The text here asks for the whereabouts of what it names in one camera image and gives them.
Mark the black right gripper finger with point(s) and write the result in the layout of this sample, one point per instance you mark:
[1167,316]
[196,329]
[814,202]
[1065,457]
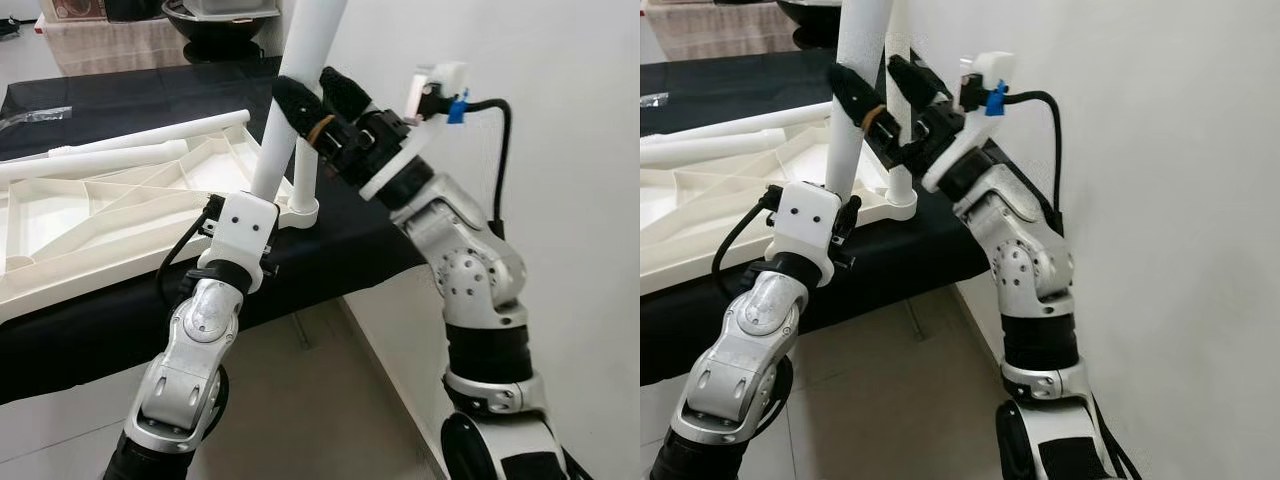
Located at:
[908,80]
[298,105]
[345,92]
[850,92]

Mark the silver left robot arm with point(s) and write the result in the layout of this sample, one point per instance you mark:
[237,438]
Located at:
[195,370]
[745,365]

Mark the white plastic children table top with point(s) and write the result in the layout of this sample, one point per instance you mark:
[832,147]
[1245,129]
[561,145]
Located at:
[100,215]
[720,200]

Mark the tan rubber band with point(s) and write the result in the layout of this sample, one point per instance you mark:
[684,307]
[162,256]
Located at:
[876,116]
[322,128]

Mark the metal table leg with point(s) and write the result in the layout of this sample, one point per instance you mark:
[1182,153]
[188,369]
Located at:
[302,330]
[915,320]

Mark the black round bowl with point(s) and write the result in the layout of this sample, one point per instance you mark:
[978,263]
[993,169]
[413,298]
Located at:
[810,20]
[220,35]

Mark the black tablecloth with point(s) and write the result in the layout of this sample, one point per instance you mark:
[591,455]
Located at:
[150,90]
[740,75]

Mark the clear plastic container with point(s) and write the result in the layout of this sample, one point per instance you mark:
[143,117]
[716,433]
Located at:
[230,8]

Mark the beige striped cloth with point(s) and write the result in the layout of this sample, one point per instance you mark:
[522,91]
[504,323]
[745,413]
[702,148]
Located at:
[110,45]
[720,30]

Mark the clear plastic bag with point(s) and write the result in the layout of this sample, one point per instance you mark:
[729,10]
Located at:
[35,115]
[652,99]

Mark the red lidded storage box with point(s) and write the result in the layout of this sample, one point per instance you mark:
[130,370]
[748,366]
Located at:
[75,8]

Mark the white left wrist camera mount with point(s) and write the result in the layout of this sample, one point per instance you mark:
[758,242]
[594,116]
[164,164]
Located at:
[247,235]
[805,225]

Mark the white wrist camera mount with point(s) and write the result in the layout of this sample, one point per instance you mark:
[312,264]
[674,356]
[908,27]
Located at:
[805,225]
[990,75]
[440,85]
[247,235]

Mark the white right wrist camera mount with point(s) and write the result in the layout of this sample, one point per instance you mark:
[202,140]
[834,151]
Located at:
[990,75]
[440,85]

